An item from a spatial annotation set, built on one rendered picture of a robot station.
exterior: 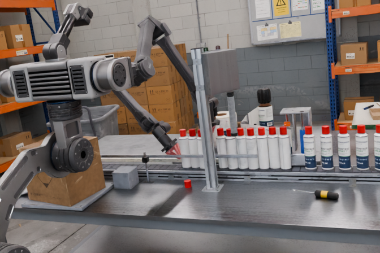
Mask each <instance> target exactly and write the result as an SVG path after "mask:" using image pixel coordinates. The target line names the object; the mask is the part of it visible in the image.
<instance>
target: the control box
mask: <svg viewBox="0 0 380 253"><path fill-rule="evenodd" d="M201 57H202V58H201V59H202V67H203V73H204V83H205V93H206V95H217V94H221V93H226V92H229V91H233V90H238V89H240V85H239V73H238V61H237V55H236V49H222V50H217V51H210V52H207V53H201Z"/></svg>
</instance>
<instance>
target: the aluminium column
mask: <svg viewBox="0 0 380 253"><path fill-rule="evenodd" d="M201 53H204V50H203V47H198V48H193V49H191V56H192V59H201V58H202V57H201ZM193 75H194V81H195V85H205V83H204V73H203V67H202V64H196V65H193ZM196 99H197V108H198V118H199V123H200V133H201V142H202V152H203V157H204V166H205V176H206V185H207V189H217V187H218V176H217V166H216V160H215V150H214V140H213V131H212V125H211V115H210V105H209V96H208V95H206V93H205V90H203V91H196Z"/></svg>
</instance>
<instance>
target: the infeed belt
mask: <svg viewBox="0 0 380 253"><path fill-rule="evenodd" d="M121 166H133V167H137V170H146V168H145V164H102V168H103V169H118V168H119V167H121ZM216 166H217V171H241V172H318V173H380V171H376V170H375V166H371V167H370V166H369V170H368V171H358V170H357V166H353V167H352V166H351V170H349V171H341V170H340V169H339V166H334V169H333V170H331V171H324V170H323V169H322V166H317V169H316V170H313V171H309V170H306V169H305V166H295V165H294V166H292V168H291V169H289V170H282V169H281V168H280V169H270V168H269V169H267V170H261V169H257V170H250V169H235V170H230V169H228V168H227V169H220V168H219V165H216ZM148 170H163V171H205V170H204V169H200V168H197V169H193V168H192V167H191V168H187V169H184V168H183V167H182V164H148Z"/></svg>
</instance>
